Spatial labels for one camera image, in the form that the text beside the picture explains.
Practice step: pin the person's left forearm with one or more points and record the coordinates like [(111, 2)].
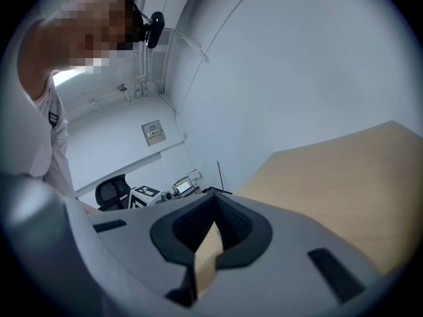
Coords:
[(91, 209)]

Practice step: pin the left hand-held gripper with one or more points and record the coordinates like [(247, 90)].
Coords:
[(145, 195)]

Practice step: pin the long ceiling light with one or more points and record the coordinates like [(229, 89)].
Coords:
[(67, 77)]

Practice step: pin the black head camera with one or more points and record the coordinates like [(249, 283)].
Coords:
[(154, 28)]

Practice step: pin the small ceiling sprinkler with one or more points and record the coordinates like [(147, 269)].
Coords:
[(95, 104)]

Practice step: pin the white wall box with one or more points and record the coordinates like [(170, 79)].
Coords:
[(197, 174)]

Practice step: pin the cluttered wooden side table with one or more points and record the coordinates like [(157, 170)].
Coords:
[(195, 190)]

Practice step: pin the black office chair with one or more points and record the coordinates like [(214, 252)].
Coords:
[(110, 191)]

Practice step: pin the white ceiling pipe bundle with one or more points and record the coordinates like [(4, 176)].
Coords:
[(145, 74)]

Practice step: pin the open laptop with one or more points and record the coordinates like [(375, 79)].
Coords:
[(183, 187)]

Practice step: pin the grey wall panel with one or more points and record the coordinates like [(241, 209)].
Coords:
[(153, 133)]

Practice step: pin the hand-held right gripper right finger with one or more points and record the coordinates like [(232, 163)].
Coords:
[(291, 276)]

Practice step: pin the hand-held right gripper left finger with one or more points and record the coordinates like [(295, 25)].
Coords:
[(132, 243)]

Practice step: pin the white ceiling conduit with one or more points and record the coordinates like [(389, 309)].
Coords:
[(105, 98)]

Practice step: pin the person's head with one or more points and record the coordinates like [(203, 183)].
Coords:
[(66, 35)]

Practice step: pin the person's white shirt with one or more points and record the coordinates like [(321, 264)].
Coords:
[(29, 137)]

